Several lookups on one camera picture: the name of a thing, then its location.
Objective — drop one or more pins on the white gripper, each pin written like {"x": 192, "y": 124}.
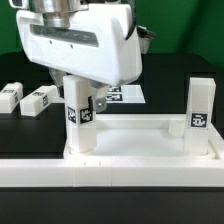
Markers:
{"x": 99, "y": 45}

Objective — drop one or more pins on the white desk top tray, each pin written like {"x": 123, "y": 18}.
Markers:
{"x": 154, "y": 136}

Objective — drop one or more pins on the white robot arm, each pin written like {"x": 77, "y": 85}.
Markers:
{"x": 56, "y": 13}

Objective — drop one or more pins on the white base marker plate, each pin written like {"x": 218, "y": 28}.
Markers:
{"x": 126, "y": 94}

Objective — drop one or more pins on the white L-shaped obstacle fence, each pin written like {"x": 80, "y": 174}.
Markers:
{"x": 95, "y": 171}

